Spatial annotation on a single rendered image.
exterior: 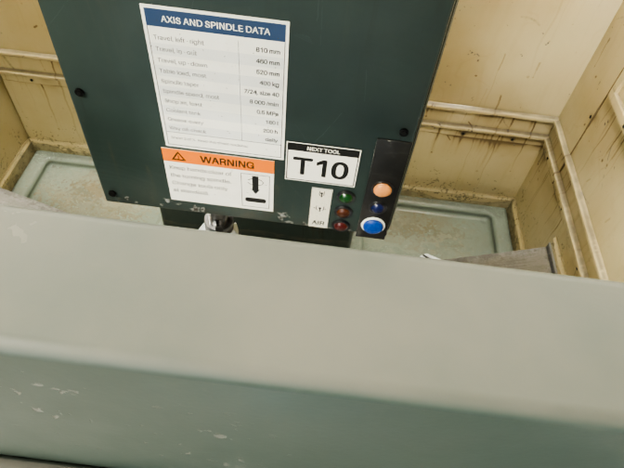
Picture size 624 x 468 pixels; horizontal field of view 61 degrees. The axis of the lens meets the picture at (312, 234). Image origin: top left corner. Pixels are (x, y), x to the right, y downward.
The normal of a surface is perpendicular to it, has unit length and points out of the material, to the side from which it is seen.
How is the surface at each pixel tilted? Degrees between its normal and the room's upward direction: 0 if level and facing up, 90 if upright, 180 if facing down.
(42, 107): 90
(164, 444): 90
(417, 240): 0
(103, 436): 90
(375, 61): 90
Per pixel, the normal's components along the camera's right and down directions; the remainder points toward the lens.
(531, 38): -0.10, 0.77
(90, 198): 0.07, -0.62
